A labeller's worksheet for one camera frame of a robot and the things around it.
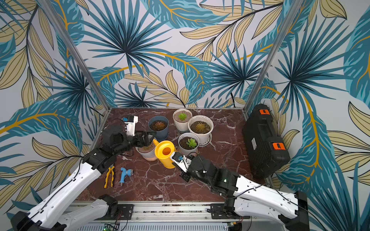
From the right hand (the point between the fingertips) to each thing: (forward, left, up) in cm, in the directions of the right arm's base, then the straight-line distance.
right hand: (175, 160), depth 67 cm
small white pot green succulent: (+17, -7, -13) cm, 22 cm away
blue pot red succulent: (+32, +11, -13) cm, 36 cm away
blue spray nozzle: (+3, +31, -22) cm, 39 cm away
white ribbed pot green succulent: (+38, -2, -13) cm, 40 cm away
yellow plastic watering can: (+3, +5, +4) cm, 7 cm away
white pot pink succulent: (+11, +17, -12) cm, 23 cm away
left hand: (+12, +12, +4) cm, 18 cm away
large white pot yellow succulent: (+29, -17, -12) cm, 36 cm away
